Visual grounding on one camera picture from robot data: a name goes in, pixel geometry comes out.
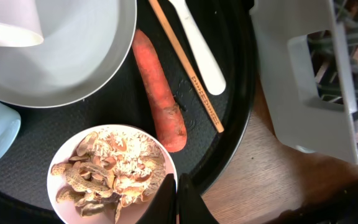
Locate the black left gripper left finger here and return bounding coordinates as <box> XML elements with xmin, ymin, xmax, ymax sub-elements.
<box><xmin>137</xmin><ymin>174</ymin><xmax>177</xmax><ymax>224</ymax></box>

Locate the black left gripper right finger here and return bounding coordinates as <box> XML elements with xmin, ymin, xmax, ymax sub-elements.
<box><xmin>177</xmin><ymin>174</ymin><xmax>219</xmax><ymax>224</ymax></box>

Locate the peanut shells and rice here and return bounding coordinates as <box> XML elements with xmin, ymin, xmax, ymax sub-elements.
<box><xmin>50</xmin><ymin>129</ymin><xmax>167</xmax><ymax>224</ymax></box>

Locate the pink bowl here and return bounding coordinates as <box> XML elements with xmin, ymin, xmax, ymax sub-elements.
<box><xmin>46</xmin><ymin>124</ymin><xmax>178</xmax><ymax>224</ymax></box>

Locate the grey dishwasher rack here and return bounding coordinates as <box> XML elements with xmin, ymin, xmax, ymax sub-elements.
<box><xmin>250</xmin><ymin>0</ymin><xmax>358</xmax><ymax>164</ymax></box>

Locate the orange carrot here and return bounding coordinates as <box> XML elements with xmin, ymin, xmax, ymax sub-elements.
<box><xmin>132</xmin><ymin>29</ymin><xmax>187</xmax><ymax>152</ymax></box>

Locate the white plastic fork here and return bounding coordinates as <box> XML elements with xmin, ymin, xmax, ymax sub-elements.
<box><xmin>169</xmin><ymin>0</ymin><xmax>226</xmax><ymax>95</ymax></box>

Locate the black round tray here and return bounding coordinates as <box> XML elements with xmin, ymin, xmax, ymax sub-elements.
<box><xmin>0</xmin><ymin>1</ymin><xmax>257</xmax><ymax>223</ymax></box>

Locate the grey round plate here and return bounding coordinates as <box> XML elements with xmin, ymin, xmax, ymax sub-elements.
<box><xmin>0</xmin><ymin>0</ymin><xmax>137</xmax><ymax>108</ymax></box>

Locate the wooden chopstick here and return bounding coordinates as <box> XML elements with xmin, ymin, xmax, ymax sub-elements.
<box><xmin>149</xmin><ymin>0</ymin><xmax>224</xmax><ymax>133</ymax></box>

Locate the white paper cup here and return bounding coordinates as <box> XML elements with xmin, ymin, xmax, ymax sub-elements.
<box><xmin>0</xmin><ymin>0</ymin><xmax>44</xmax><ymax>47</ymax></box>

